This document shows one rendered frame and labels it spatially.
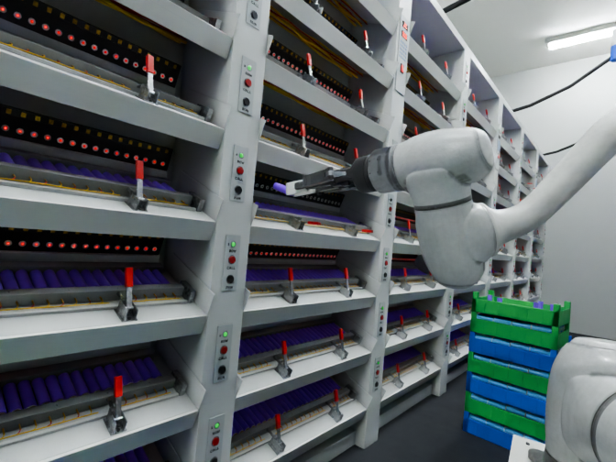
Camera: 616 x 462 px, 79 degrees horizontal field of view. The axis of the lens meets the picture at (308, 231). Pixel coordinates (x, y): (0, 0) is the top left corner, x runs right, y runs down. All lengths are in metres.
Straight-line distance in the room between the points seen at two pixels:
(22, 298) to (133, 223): 0.20
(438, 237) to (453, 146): 0.16
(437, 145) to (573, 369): 0.45
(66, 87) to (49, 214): 0.20
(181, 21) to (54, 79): 0.27
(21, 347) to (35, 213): 0.20
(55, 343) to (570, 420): 0.84
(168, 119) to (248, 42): 0.28
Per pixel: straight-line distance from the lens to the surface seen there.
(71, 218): 0.69
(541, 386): 1.66
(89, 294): 0.77
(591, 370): 0.81
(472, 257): 0.71
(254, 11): 0.97
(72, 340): 0.72
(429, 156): 0.67
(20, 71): 0.70
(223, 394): 0.91
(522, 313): 1.62
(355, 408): 1.42
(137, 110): 0.75
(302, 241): 1.01
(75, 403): 0.83
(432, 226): 0.69
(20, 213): 0.68
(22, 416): 0.81
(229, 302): 0.85
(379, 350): 1.44
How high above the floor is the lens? 0.71
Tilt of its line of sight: 2 degrees up
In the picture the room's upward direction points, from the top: 5 degrees clockwise
